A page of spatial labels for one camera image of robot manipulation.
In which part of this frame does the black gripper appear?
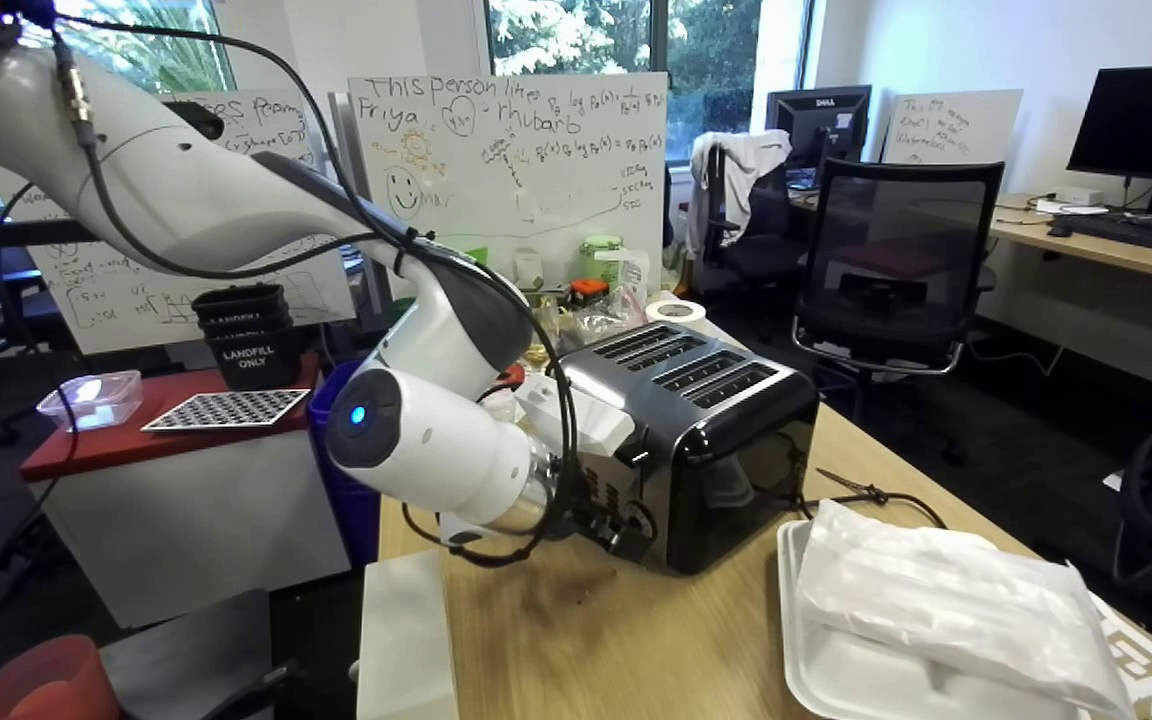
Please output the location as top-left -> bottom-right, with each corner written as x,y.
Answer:
555,452 -> 661,562

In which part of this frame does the silver black four-slot toaster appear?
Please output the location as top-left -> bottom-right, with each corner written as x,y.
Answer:
552,316 -> 822,580

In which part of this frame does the white wrist mounting block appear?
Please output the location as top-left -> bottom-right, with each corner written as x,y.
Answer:
508,373 -> 641,464

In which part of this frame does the white tape roll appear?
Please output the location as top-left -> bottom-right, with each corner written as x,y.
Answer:
644,295 -> 711,329

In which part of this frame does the small orange toy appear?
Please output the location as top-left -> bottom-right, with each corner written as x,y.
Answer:
563,271 -> 617,308

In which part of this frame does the white rectangular box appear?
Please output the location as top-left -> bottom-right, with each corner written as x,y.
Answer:
357,547 -> 465,720

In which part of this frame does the blue waste bin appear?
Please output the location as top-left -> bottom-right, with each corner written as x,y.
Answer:
304,356 -> 391,573

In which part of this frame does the clear jar green lid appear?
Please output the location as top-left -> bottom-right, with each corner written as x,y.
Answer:
573,231 -> 627,305

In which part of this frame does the dark chair under cloth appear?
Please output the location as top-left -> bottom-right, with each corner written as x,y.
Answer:
693,146 -> 807,301

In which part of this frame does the white plastic shopping bag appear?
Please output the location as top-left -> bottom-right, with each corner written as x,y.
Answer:
793,495 -> 1135,720

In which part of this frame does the white cloth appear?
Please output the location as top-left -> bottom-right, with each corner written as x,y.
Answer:
686,128 -> 794,228

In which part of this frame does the whiteboard with coloured drawings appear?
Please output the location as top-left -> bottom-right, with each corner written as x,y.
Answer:
348,73 -> 673,305

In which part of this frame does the black mesh back chair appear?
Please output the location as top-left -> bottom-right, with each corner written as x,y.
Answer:
788,155 -> 1009,464

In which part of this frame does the checkerboard calibration sheet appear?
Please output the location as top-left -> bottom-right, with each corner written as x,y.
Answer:
139,386 -> 315,442

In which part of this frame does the black stacked container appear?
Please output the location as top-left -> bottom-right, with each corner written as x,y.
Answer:
189,282 -> 298,398

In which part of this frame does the red table top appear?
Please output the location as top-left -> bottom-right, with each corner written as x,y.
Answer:
14,370 -> 328,487

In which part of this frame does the small written whiteboard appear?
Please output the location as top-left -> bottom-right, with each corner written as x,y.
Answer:
875,87 -> 1024,171

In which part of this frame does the clear plastic container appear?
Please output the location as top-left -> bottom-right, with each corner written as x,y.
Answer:
32,370 -> 149,438

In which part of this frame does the whiteboard with dense writing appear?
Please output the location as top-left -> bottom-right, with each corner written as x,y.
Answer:
10,93 -> 364,362

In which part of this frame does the wooden desk with keyboard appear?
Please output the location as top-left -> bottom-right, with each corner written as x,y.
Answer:
984,200 -> 1152,301

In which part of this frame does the black keyboard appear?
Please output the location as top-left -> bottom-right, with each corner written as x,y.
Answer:
1043,213 -> 1152,256

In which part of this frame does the red bucket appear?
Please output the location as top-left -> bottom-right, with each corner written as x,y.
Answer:
0,633 -> 123,720

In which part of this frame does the large black computer monitor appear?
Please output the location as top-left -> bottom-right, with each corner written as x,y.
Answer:
1062,63 -> 1152,215

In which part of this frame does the black toaster power cord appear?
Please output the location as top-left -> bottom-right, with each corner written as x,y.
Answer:
807,464 -> 953,534

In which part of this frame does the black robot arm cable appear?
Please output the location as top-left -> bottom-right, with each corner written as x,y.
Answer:
10,14 -> 606,573

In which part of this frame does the black camera boom stand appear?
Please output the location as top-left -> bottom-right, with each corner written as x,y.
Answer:
0,196 -> 113,260

